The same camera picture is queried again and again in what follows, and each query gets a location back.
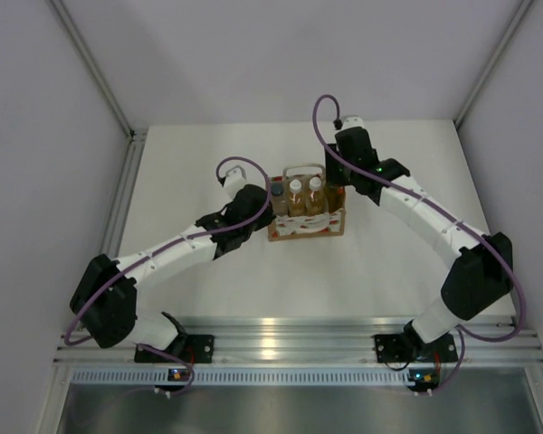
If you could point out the burlap watermelon print bag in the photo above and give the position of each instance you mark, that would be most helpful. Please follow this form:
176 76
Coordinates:
286 228

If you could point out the white slotted cable duct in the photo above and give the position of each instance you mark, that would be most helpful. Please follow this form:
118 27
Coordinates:
210 376

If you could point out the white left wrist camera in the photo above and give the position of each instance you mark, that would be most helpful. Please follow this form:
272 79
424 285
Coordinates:
234 180

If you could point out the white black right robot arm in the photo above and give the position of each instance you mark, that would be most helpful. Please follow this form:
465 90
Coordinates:
478 264

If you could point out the aluminium frame post left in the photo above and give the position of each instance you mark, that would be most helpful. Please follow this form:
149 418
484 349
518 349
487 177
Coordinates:
80 45

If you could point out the clear bottle grey cap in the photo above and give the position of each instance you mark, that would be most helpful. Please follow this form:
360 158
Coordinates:
278 201

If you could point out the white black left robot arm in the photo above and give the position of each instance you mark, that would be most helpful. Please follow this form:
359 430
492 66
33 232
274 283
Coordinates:
108 301

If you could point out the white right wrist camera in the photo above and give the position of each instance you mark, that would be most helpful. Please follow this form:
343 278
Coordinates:
349 122

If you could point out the yellow bottle red cap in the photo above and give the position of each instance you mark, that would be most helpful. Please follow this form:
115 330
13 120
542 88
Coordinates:
335 196

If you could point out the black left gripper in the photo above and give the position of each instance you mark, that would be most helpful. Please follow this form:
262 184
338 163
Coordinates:
267 217

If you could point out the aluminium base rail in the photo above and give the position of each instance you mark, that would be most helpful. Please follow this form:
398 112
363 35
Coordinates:
339 342

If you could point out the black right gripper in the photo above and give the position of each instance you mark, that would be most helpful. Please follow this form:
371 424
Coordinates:
332 176

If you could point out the aluminium frame post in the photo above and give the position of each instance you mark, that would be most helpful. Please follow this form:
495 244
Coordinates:
499 48
80 45

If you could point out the aluminium frame post right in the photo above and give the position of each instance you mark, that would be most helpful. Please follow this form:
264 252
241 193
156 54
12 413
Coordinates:
499 48

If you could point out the amber bottle white cap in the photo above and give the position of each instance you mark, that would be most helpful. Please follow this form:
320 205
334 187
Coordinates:
297 205
316 197

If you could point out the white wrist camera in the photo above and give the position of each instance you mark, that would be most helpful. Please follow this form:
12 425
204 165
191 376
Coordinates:
349 122
234 180

